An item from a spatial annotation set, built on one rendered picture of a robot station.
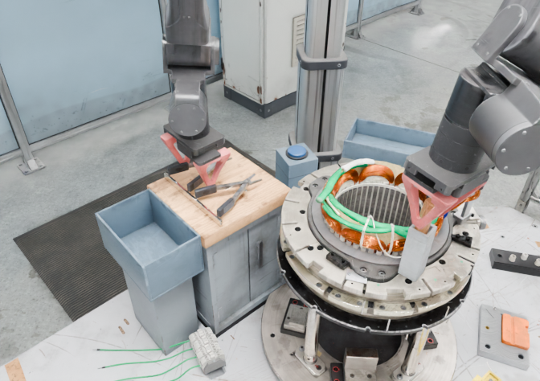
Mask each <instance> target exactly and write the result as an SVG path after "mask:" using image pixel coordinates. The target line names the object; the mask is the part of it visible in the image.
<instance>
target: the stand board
mask: <svg viewBox="0 0 540 381"><path fill-rule="evenodd" d="M228 150H230V152H231V156H230V157H229V158H232V159H231V160H229V161H227V162H226V163H225V165H224V166H223V168H222V169H221V171H220V173H219V176H218V178H217V180H216V182H215V185H221V184H226V183H231V182H239V181H243V180H244V179H246V178H248V177H249V176H251V175H252V174H256V175H255V176H254V177H253V178H252V179H250V180H251V181H255V180H258V179H261V178H262V181H260V182H257V183H254V184H252V185H249V186H248V187H247V188H246V190H247V199H245V198H244V197H242V196H239V198H238V199H237V200H236V202H235V205H234V206H233V207H232V208H231V209H230V210H229V211H228V212H227V213H225V214H224V215H223V216H222V217H219V218H220V219H221V220H222V221H223V226H222V227H220V226H219V225H218V224H216V223H215V222H214V221H213V220H212V219H210V218H209V217H208V216H207V215H206V214H204V213H203V212H202V211H201V210H200V209H199V208H197V207H196V206H195V205H194V204H193V203H192V202H191V201H190V200H189V199H188V198H187V197H185V196H184V195H183V194H182V193H181V192H180V191H178V190H177V189H176V188H175V187H174V186H172V185H171V184H170V183H169V182H168V181H166V180H165V178H162V179H160V180H157V181H156V182H153V183H151V184H149V185H147V189H150V190H151V191H152V192H154V193H155V194H156V195H157V196H158V197H159V198H160V199H161V200H162V201H163V202H164V203H166V204H167V205H168V206H169V207H170V208H171V209H172V210H173V211H174V212H175V213H177V214H178V215H179V216H180V217H181V218H182V219H183V220H184V221H185V222H186V223H188V224H189V225H190V226H191V227H192V228H193V229H194V230H195V231H196V232H197V233H198V234H199V235H200V236H201V242H202V246H203V247H204V248H209V247H210V246H211V245H213V244H216V243H217V242H219V241H220V240H222V239H224V238H226V237H227V236H229V235H231V234H232V233H234V232H236V231H238V230H239V229H241V228H242V227H245V226H247V225H248V224H250V223H252V222H253V221H255V220H257V219H258V218H260V217H262V216H263V215H266V214H267V213H269V212H270V211H272V210H274V209H276V208H278V207H279V206H281V205H283V203H284V201H285V198H286V196H287V194H288V193H289V192H290V190H291V189H290V188H289V187H287V186H286V185H284V184H283V183H282V182H280V181H279V180H277V179H276V178H274V177H272V176H271V175H270V174H269V173H267V172H266V171H264V170H262V169H261V168H260V167H258V166H257V165H256V164H254V163H253V162H251V161H249V160H248V159H247V158H245V157H244V156H243V155H241V154H239V153H238V152H237V151H235V150H234V149H232V148H228ZM198 175H199V173H198V171H197V170H196V168H195V167H193V168H189V170H187V171H183V172H180V173H177V174H172V175H171V177H172V178H173V179H174V180H176V181H177V182H178V183H179V184H180V185H182V186H183V187H184V188H185V189H186V190H187V185H186V184H187V183H189V182H190V181H192V180H193V179H194V178H196V177H197V176H198ZM235 193H236V191H235V187H234V188H230V189H228V190H225V189H224V190H217V193H214V194H211V195H206V196H203V197H200V198H198V200H199V201H200V202H201V203H203V204H204V205H205V206H206V207H207V208H209V209H210V210H211V211H212V212H213V213H215V214H216V215H217V211H216V210H217V208H219V207H220V206H221V205H222V204H223V203H225V202H226V201H227V200H228V199H229V198H230V197H232V196H233V195H234V194H235Z"/></svg>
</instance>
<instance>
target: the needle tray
mask: <svg viewBox="0 0 540 381"><path fill-rule="evenodd" d="M435 135H436V134H435V133H430V132H426V131H422V130H418V129H410V128H406V127H402V126H397V125H391V124H387V123H382V122H378V121H371V120H367V119H362V118H358V117H356V118H355V120H354V123H353V124H352V126H351V128H350V130H349V132H348V133H347V135H346V138H345V140H344V143H343V150H342V157H343V158H348V159H353V160H358V159H364V158H368V159H372V160H374V161H380V162H389V163H391V164H395V165H399V166H401V167H403V166H404V163H405V161H406V158H407V156H409V155H411V154H413V153H415V152H417V151H420V150H422V149H424V148H426V147H428V146H430V145H431V144H432V143H433V140H434V137H435Z"/></svg>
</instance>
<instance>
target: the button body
mask: <svg viewBox="0 0 540 381"><path fill-rule="evenodd" d="M297 145H301V146H303V147H305V148H306V149H307V150H308V152H309V155H308V157H307V158H305V159H303V160H292V159H290V158H288V157H287V156H286V155H285V151H286V149H288V148H289V147H290V146H291V145H290V146H286V147H283V148H279V149H276V179H277V180H279V181H280V182H282V183H283V184H284V185H286V186H287V187H289V188H290V189H292V188H293V187H297V188H301V186H298V182H299V181H300V180H301V179H302V178H303V177H305V176H307V175H308V174H311V173H312V172H314V171H316V170H317V165H318V158H317V157H316V155H315V154H314V153H313V152H312V151H311V150H310V149H309V147H308V146H307V145H306V144H305V143H304V142H303V143H300V144H297Z"/></svg>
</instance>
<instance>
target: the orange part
mask: <svg viewBox="0 0 540 381"><path fill-rule="evenodd" d="M528 328H529V322H528V321H527V320H526V319H523V318H519V317H511V315H508V314H506V313H504V314H503V315H502V317H501V342H502V343H505V344H507V345H510V346H515V347H517V348H520V349H523V350H528V349H529V348H530V334H529V333H528Z"/></svg>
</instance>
